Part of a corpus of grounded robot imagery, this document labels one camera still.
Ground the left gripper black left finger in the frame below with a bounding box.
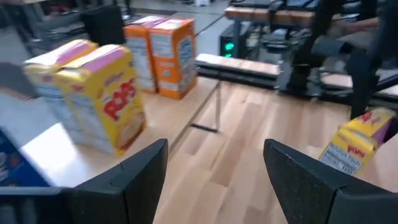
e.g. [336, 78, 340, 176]
[0, 138, 169, 224]

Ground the black computer with green light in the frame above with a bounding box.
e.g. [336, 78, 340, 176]
[219, 24, 242, 60]

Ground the blue Frosted Flakes cereal box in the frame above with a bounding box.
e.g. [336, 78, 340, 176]
[0, 126, 52, 187]

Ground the wooden background table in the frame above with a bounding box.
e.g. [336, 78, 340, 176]
[223, 4, 343, 27]

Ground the wooden shelf with black legs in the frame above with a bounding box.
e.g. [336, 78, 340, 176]
[0, 76, 223, 189]

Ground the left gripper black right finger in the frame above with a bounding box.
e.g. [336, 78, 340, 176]
[263, 138, 398, 224]

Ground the yellow Corn Pops cereal box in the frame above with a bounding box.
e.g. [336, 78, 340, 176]
[318, 107, 397, 176]
[23, 39, 100, 147]
[54, 44, 147, 158]

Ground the orange Mini Wheats cereal box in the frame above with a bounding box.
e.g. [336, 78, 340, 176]
[123, 14, 169, 94]
[148, 17, 199, 100]

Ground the person's forearm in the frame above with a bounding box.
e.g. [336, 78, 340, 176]
[329, 15, 382, 41]

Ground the black office chair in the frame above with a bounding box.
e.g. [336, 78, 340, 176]
[80, 4, 126, 47]

